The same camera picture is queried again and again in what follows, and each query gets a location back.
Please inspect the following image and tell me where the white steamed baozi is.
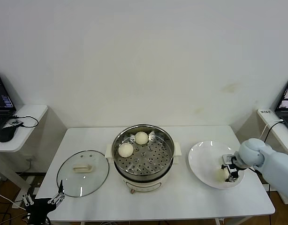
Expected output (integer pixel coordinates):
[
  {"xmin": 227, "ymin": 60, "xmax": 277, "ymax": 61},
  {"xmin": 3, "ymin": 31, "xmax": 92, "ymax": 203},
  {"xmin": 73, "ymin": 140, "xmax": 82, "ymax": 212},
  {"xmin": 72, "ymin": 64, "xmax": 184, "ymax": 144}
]
[
  {"xmin": 134, "ymin": 131, "xmax": 149, "ymax": 145},
  {"xmin": 215, "ymin": 168, "xmax": 230, "ymax": 182},
  {"xmin": 118, "ymin": 142, "xmax": 134, "ymax": 158}
]

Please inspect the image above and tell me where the white round plate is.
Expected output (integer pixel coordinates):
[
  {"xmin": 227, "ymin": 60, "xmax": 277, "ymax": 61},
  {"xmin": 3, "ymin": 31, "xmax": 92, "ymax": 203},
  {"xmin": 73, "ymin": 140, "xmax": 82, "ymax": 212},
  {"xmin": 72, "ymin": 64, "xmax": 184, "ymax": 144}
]
[{"xmin": 188, "ymin": 140, "xmax": 245, "ymax": 189}]

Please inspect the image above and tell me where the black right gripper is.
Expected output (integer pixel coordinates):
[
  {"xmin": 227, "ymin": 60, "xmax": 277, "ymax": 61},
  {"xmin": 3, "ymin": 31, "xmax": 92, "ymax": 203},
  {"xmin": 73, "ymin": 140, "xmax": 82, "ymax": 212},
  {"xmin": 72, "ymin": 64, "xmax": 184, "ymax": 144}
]
[{"xmin": 220, "ymin": 161, "xmax": 241, "ymax": 183}]

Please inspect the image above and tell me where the stainless steel steamer basket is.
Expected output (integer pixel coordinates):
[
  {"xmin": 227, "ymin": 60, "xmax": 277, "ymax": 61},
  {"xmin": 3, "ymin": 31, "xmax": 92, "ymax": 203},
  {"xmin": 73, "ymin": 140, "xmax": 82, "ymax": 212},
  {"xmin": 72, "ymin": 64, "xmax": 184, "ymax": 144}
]
[{"xmin": 112, "ymin": 124, "xmax": 175, "ymax": 177}]

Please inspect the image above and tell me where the thin black looped cable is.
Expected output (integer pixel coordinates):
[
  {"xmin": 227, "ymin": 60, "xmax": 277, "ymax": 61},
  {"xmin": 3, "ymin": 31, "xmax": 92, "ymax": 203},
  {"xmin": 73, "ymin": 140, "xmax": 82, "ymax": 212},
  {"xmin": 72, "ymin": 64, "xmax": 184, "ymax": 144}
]
[{"xmin": 10, "ymin": 114, "xmax": 39, "ymax": 128}]

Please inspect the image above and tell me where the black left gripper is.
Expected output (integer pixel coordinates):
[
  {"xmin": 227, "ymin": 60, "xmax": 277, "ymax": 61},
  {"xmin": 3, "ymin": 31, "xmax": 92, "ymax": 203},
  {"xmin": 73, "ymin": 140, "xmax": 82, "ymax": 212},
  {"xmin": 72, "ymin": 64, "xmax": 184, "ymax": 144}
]
[{"xmin": 21, "ymin": 180, "xmax": 66, "ymax": 225}]

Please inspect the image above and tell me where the steel steamer pot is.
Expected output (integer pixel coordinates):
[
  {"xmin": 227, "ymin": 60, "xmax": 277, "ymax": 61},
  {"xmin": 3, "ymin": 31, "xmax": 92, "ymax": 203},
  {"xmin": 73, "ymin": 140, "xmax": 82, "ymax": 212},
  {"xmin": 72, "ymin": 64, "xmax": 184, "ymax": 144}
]
[{"xmin": 105, "ymin": 140, "xmax": 182, "ymax": 195}]

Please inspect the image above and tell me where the white laptop cable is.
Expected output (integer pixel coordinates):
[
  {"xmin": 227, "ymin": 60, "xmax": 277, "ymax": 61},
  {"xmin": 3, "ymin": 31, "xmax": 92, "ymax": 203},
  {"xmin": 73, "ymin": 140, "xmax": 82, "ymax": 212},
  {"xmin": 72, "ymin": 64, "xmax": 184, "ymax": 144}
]
[{"xmin": 256, "ymin": 119, "xmax": 284, "ymax": 145}]

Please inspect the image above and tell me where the black computer mouse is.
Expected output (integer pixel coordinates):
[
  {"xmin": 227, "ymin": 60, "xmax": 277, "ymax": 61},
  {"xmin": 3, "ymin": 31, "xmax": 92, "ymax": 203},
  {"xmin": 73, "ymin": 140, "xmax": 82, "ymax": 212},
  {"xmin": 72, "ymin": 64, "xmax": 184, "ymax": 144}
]
[{"xmin": 0, "ymin": 125, "xmax": 16, "ymax": 143}]

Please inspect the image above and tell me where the white side table with mouse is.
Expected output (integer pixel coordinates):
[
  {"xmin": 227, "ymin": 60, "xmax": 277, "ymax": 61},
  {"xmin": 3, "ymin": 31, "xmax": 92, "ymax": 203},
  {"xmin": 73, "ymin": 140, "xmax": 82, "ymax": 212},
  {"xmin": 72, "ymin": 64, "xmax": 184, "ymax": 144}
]
[{"xmin": 0, "ymin": 104, "xmax": 67, "ymax": 195}]

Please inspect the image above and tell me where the white floor cable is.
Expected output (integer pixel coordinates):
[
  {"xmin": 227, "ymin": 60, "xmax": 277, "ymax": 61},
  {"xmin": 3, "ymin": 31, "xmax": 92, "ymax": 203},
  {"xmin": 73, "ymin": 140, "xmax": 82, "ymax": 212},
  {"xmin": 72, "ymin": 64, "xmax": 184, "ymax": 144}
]
[{"xmin": 0, "ymin": 189, "xmax": 30, "ymax": 213}]

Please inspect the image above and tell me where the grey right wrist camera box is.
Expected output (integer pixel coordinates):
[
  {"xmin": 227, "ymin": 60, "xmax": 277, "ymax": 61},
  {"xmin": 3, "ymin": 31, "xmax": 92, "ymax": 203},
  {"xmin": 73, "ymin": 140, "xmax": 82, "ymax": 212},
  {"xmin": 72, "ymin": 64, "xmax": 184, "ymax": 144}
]
[{"xmin": 222, "ymin": 154, "xmax": 236, "ymax": 165}]

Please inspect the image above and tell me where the white side table with label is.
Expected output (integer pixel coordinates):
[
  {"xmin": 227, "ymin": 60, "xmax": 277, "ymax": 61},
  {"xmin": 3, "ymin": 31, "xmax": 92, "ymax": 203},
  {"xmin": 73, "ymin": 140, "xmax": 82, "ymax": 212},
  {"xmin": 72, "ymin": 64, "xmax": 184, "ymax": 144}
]
[{"xmin": 257, "ymin": 109, "xmax": 288, "ymax": 205}]

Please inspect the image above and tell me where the grey laptop with pale screen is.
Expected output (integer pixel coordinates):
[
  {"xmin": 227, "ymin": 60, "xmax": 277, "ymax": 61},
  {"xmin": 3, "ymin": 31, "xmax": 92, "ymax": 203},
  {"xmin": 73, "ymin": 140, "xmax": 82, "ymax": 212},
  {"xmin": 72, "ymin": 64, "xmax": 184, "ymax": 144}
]
[{"xmin": 274, "ymin": 75, "xmax": 288, "ymax": 135}]

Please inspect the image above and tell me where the black cable with inline adapter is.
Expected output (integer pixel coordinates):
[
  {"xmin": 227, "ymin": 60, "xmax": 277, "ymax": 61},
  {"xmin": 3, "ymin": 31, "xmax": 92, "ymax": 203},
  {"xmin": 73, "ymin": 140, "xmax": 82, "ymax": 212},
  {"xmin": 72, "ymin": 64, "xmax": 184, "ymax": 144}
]
[{"xmin": 262, "ymin": 120, "xmax": 285, "ymax": 143}]

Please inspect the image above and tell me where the round glass pot lid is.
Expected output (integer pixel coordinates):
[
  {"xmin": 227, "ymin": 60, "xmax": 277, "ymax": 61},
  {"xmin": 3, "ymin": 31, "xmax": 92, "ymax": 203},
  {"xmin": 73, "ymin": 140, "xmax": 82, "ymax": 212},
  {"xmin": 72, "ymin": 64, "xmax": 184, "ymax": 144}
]
[{"xmin": 56, "ymin": 150, "xmax": 110, "ymax": 197}]

